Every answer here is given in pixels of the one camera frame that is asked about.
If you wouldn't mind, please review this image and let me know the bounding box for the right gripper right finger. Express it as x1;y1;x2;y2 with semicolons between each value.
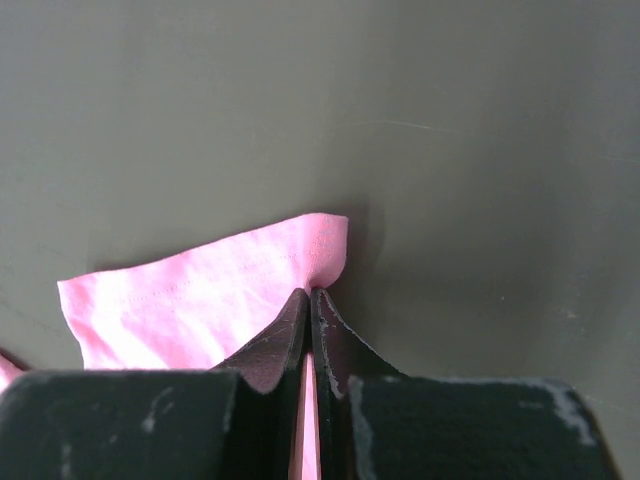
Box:
310;288;405;479

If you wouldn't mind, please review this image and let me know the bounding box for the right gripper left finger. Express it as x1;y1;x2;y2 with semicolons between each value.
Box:
215;289;309;479

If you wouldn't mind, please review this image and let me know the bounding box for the pink t shirt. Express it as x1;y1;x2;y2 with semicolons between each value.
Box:
1;213;348;479

